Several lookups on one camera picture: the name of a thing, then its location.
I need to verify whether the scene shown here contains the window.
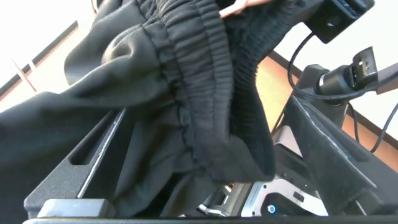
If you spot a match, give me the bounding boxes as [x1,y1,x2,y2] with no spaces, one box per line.
[0,20,79,100]

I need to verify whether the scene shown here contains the black cable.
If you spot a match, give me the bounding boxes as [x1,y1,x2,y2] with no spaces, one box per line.
[287,32,398,101]
[347,101,398,154]

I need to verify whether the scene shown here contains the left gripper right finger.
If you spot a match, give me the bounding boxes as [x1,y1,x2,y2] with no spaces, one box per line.
[284,95,398,216]

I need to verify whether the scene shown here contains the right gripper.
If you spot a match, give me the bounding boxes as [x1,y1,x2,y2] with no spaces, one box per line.
[303,0,376,45]

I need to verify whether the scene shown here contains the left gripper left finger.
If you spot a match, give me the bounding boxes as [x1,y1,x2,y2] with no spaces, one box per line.
[24,107,127,218]

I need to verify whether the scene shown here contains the black garment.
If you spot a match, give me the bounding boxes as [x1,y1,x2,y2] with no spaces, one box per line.
[0,0,312,218]

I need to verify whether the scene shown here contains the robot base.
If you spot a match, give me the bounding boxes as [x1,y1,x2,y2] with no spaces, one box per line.
[198,46,398,218]

